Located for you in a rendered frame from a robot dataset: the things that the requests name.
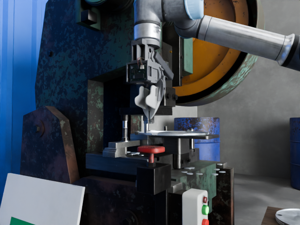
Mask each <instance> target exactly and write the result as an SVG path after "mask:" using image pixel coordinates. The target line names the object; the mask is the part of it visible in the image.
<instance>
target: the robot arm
mask: <svg viewBox="0 0 300 225"><path fill-rule="evenodd" d="M133 7H134V35H133V40H132V41H131V62H130V63H126V82H128V83H134V84H136V85H137V92H138V94H139V95H138V96H137V97H135V100H134V101H135V104H136V105H137V106H139V107H141V108H142V109H143V112H144V114H145V115H146V117H147V118H148V119H151V118H152V117H153V116H154V114H155V113H156V111H157V109H158V107H159V105H160V102H161V101H162V98H163V95H164V92H165V89H166V82H165V81H169V80H173V76H174V74H173V72H172V71H171V70H170V68H169V67H168V65H167V64H166V63H165V62H164V60H163V59H162V57H161V56H160V54H159V53H158V52H157V51H155V52H154V50H158V49H159V48H160V32H161V29H160V28H161V22H170V21H173V22H174V25H175V30H176V32H177V34H178V35H179V36H180V37H181V38H184V39H190V38H197V39H199V40H203V41H206V42H210V43H214V44H217V45H221V46H225V47H228V48H231V49H235V50H239V51H242V52H246V53H249V54H253V55H257V56H260V57H264V58H267V59H271V60H275V61H277V63H278V64H279V66H283V67H286V68H290V69H293V70H296V71H300V35H297V34H291V35H289V36H285V35H281V34H278V33H273V32H269V31H265V30H262V29H257V28H254V27H250V26H246V25H242V24H238V23H234V22H230V21H226V20H223V19H219V18H215V17H210V16H206V15H204V0H134V4H133ZM128 69H130V79H129V78H128ZM149 85H152V86H151V88H150V90H149V89H147V88H146V87H149Z"/></svg>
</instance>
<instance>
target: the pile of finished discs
mask: <svg viewBox="0 0 300 225"><path fill-rule="evenodd" d="M275 217H276V221H277V222H278V223H279V224H280V225H300V209H297V208H289V209H282V210H279V211H277V212H276V214H275Z"/></svg>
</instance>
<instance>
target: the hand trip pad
mask: <svg viewBox="0 0 300 225"><path fill-rule="evenodd" d="M137 152H139V153H148V162H149V163H154V154H157V153H162V152H165V147H163V146H147V145H146V146H138V148H137Z"/></svg>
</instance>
